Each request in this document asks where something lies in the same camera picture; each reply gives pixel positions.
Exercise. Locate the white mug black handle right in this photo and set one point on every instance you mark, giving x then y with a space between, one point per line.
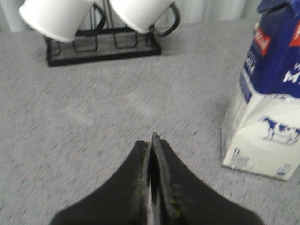
141 15

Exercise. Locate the white mug black handle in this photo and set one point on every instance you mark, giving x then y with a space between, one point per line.
141 15
60 19

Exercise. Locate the black wire mug rack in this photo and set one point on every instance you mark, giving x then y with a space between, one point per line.
115 41

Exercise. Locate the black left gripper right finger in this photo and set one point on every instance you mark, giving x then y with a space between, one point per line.
180 198

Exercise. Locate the white mug black handle left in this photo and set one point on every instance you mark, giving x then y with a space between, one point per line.
60 19

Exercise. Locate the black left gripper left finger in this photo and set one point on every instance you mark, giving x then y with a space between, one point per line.
121 200

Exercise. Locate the blue white milk carton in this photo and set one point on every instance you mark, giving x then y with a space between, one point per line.
261 129

